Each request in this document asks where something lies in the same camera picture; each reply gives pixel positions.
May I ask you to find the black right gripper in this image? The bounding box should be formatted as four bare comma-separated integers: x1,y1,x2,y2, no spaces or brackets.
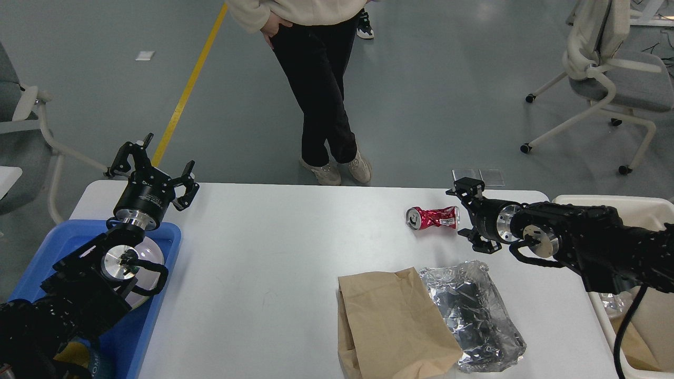
446,177,523,254

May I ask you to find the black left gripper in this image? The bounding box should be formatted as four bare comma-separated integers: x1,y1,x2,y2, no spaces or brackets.
104,133,200,231

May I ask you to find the crushed red can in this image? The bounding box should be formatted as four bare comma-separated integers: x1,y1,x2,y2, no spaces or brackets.
404,206,460,231

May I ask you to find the pink plate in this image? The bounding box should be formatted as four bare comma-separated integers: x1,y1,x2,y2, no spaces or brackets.
125,236,165,310

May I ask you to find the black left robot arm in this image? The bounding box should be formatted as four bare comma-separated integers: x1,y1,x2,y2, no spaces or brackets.
2,134,200,378

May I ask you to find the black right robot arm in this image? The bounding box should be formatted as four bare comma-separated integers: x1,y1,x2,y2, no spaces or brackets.
446,177,673,378

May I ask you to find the crumpled aluminium foil tray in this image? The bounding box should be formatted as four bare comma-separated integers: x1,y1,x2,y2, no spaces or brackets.
420,261,527,374

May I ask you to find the grey chair at left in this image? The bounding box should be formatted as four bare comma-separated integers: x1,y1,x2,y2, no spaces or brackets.
1,46,107,225

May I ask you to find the brown paper bag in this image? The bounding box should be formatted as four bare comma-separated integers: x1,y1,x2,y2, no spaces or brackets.
337,268,462,378

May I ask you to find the white table at left edge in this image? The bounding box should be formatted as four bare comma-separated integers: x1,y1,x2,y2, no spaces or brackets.
1,166,23,200

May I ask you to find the crumpled foil in bin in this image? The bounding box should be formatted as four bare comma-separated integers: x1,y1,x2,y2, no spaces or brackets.
598,291,633,320

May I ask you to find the blue plastic tray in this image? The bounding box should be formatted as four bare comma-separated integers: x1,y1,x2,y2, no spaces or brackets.
9,219,182,378

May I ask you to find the white plastic bin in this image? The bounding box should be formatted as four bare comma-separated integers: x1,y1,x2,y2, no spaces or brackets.
554,195,673,378

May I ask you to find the person in black trousers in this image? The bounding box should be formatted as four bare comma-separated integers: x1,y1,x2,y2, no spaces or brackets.
226,1,372,185

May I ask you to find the brown paper in bin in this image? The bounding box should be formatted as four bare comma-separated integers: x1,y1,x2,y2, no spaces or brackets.
621,322,661,372

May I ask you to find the white grey office chair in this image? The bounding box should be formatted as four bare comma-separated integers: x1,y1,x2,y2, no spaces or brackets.
520,1,672,175

